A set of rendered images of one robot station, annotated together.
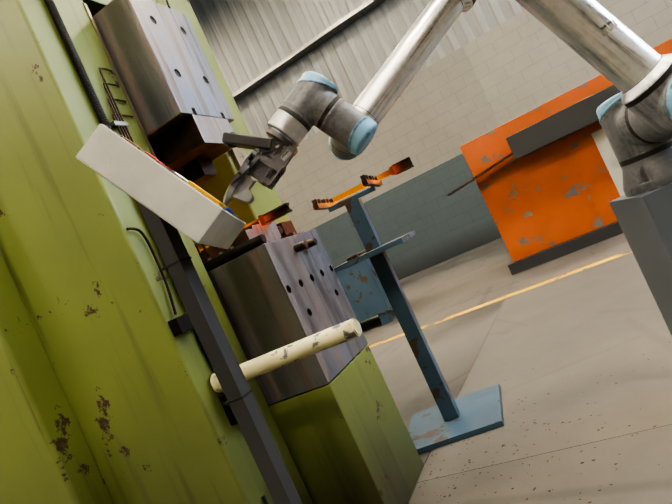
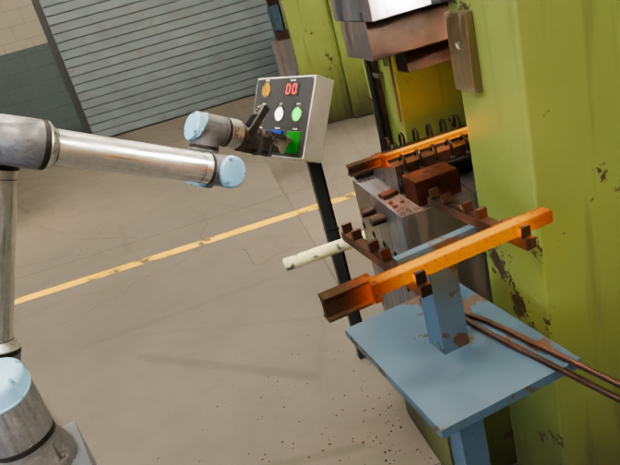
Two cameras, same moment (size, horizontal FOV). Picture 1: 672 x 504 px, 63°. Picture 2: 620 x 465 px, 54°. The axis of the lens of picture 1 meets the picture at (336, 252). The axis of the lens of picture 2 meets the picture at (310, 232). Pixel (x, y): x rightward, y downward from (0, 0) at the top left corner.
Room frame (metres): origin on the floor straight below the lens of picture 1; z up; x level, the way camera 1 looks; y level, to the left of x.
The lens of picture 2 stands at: (2.97, -0.87, 1.51)
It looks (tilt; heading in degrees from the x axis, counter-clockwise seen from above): 23 degrees down; 148
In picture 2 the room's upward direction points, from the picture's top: 15 degrees counter-clockwise
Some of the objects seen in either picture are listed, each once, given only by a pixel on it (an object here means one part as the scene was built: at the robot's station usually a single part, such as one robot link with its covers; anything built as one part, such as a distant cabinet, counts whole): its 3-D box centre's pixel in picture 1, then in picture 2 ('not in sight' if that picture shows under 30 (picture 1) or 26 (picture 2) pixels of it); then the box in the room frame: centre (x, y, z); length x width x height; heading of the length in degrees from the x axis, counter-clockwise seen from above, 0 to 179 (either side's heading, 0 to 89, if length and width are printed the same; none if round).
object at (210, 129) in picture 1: (169, 160); (429, 18); (1.82, 0.37, 1.32); 0.42 x 0.20 x 0.10; 67
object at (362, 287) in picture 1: (338, 301); not in sight; (5.99, 0.20, 0.36); 1.21 x 0.81 x 0.72; 70
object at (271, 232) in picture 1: (214, 258); (450, 148); (1.82, 0.37, 0.96); 0.42 x 0.20 x 0.09; 67
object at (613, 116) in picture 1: (635, 120); (4, 404); (1.52, -0.90, 0.79); 0.17 x 0.15 x 0.18; 4
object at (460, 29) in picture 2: (242, 162); (463, 52); (2.08, 0.18, 1.27); 0.09 x 0.02 x 0.17; 157
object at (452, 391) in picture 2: (375, 251); (449, 346); (2.21, -0.15, 0.75); 0.40 x 0.30 x 0.02; 164
